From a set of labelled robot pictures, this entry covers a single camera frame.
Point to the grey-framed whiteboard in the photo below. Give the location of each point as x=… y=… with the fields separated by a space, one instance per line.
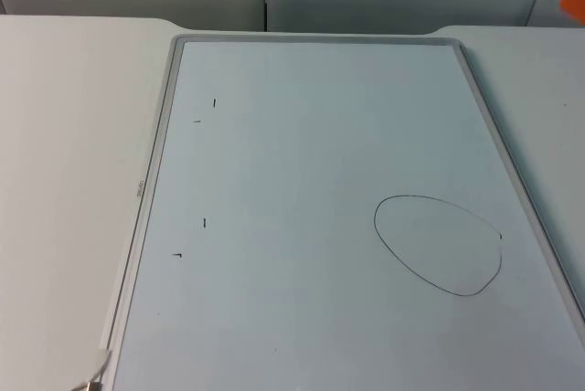
x=311 y=172

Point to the small pale metal clip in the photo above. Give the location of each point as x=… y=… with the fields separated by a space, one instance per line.
x=97 y=375

